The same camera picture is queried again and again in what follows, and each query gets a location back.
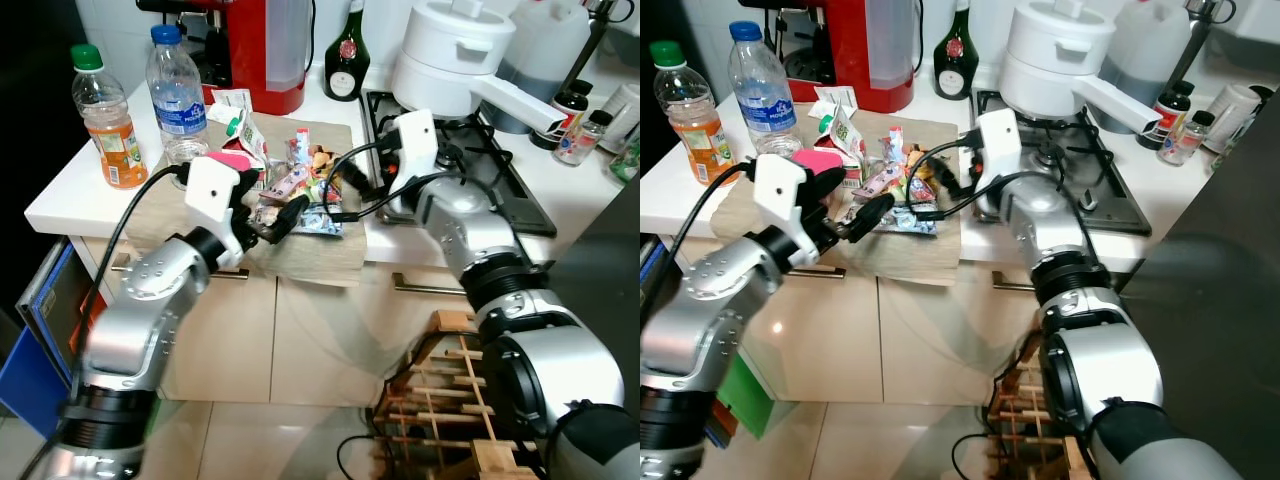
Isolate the dark small bottle black cap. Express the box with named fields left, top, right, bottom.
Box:
left=1138, top=80, right=1193, bottom=151
left=530, top=88, right=591, bottom=151

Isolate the blue white snack bag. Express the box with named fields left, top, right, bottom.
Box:
left=870, top=195, right=941, bottom=236
left=255, top=195, right=346, bottom=239

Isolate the pink snack pouch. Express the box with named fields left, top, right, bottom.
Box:
left=860, top=160, right=906, bottom=201
left=258, top=165, right=311, bottom=206

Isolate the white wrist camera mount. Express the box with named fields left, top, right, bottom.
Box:
left=975, top=108, right=1023, bottom=196
left=185, top=155, right=261, bottom=269
left=393, top=108, right=441, bottom=196
left=752, top=155, right=836, bottom=269

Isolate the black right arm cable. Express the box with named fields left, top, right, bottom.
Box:
left=318, top=138, right=501, bottom=221
left=905, top=138, right=1051, bottom=221

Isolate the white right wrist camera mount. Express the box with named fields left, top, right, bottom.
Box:
left=975, top=108, right=1023, bottom=196
left=393, top=108, right=441, bottom=196

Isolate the dark green glass bottle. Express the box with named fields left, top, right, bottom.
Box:
left=323, top=0, right=373, bottom=103
left=932, top=0, right=981, bottom=101

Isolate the green box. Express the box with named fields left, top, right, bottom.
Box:
left=715, top=350, right=773, bottom=441

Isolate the translucent plastic jug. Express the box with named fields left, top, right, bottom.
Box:
left=1095, top=0, right=1196, bottom=111
left=485, top=0, right=593, bottom=136

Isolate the blue folder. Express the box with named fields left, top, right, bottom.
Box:
left=0, top=240, right=101, bottom=441
left=640, top=235, right=669, bottom=301

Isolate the water bottle blue cap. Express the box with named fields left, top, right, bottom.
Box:
left=727, top=20, right=804, bottom=161
left=147, top=24, right=211, bottom=166

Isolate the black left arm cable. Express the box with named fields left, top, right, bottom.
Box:
left=70, top=165, right=201, bottom=401
left=672, top=160, right=766, bottom=271

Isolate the dark fridge door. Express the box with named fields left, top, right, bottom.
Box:
left=545, top=175, right=641, bottom=336
left=1115, top=130, right=1280, bottom=480

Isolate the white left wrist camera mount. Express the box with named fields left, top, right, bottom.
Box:
left=185, top=155, right=261, bottom=269
left=752, top=155, right=836, bottom=269

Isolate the red coffee machine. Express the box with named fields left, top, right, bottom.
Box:
left=140, top=0, right=316, bottom=116
left=740, top=0, right=921, bottom=113

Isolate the black gas stove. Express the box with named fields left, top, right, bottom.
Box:
left=970, top=88, right=1153, bottom=236
left=362, top=88, right=558, bottom=239

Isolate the orange drink bottle green cap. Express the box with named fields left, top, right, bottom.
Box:
left=70, top=43, right=149, bottom=191
left=650, top=40, right=723, bottom=189

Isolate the white pot with handle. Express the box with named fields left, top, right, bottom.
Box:
left=1000, top=0, right=1166, bottom=136
left=390, top=0, right=569, bottom=136

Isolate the clear spice bottle red label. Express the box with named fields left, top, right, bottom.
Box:
left=1158, top=110, right=1216, bottom=166
left=553, top=108, right=613, bottom=166

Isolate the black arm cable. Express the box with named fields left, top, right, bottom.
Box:
left=318, top=138, right=501, bottom=221
left=70, top=165, right=201, bottom=401
left=905, top=138, right=1051, bottom=221
left=672, top=160, right=766, bottom=271

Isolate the white green drink carton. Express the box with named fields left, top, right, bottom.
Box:
left=812, top=85, right=869, bottom=166
left=205, top=88, right=269, bottom=166

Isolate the white metal cup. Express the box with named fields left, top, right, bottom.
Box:
left=1205, top=82, right=1276, bottom=156
left=600, top=80, right=641, bottom=151

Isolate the wooden cutting board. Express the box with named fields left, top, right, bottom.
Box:
left=125, top=115, right=366, bottom=289
left=710, top=108, right=963, bottom=281

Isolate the wooden slatted rack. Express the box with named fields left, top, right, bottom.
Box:
left=372, top=310, right=546, bottom=480
left=985, top=335, right=1096, bottom=480

